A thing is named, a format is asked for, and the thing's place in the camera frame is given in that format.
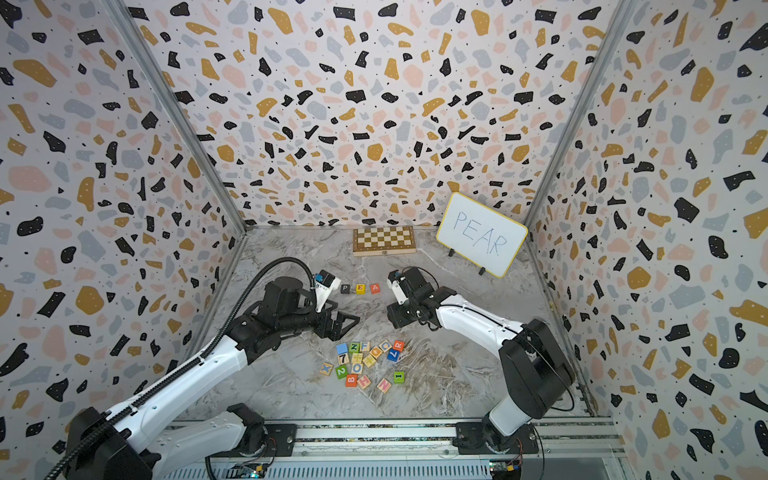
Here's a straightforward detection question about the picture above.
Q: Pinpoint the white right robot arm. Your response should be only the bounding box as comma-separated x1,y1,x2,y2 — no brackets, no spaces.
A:
387,267,575,441

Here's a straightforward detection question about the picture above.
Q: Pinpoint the wooden chessboard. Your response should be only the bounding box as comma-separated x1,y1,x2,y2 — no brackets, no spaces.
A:
352,226,417,257

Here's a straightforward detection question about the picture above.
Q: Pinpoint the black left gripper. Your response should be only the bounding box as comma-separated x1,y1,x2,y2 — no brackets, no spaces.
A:
278,299,362,342

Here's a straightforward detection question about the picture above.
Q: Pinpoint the wooden pink N block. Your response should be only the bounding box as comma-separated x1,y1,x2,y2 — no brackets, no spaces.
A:
377,379,392,393

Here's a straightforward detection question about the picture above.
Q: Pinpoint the wooden pink H block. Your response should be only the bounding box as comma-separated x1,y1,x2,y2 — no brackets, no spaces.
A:
357,375,371,390

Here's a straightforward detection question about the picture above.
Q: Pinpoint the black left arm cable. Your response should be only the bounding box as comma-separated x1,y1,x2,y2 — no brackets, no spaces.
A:
41,256,316,480

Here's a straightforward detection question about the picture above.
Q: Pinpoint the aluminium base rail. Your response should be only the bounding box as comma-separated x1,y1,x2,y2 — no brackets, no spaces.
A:
116,413,631,480

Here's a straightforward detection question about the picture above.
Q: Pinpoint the yellow framed whiteboard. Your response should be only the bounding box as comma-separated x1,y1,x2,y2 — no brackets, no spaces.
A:
436,192,529,278

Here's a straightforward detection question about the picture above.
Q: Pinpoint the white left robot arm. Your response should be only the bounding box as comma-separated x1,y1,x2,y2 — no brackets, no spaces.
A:
47,271,360,479

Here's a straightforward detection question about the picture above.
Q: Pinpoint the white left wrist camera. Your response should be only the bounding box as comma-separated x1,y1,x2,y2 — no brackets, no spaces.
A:
314,269,341,313

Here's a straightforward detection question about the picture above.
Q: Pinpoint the green two block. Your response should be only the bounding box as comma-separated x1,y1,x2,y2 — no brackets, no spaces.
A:
335,365,349,379

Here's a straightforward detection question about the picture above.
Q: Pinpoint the wooden blue X block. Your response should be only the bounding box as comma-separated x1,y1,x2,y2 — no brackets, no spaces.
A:
320,362,334,376

